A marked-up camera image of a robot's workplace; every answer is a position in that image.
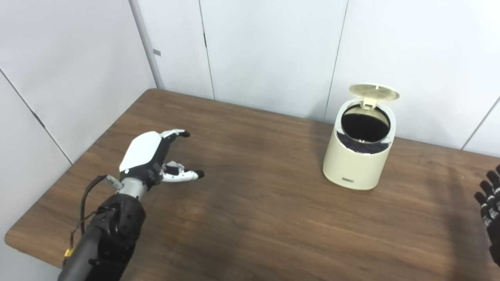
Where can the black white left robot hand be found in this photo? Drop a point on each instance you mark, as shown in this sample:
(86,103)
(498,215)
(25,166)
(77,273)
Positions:
(140,152)

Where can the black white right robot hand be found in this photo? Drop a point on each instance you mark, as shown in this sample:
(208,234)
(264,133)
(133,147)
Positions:
(493,210)

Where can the cream-colored round bin lid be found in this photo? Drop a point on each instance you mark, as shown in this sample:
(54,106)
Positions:
(374,93)

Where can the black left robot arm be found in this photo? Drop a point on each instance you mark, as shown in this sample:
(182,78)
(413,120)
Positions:
(113,230)

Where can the cream-colored round bin body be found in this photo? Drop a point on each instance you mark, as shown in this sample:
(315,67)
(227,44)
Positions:
(357,168)

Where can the black bin liner bag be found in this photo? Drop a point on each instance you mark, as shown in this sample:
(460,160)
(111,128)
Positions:
(365,127)

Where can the grey wall corner post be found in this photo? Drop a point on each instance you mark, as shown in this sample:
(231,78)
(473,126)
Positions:
(146,43)

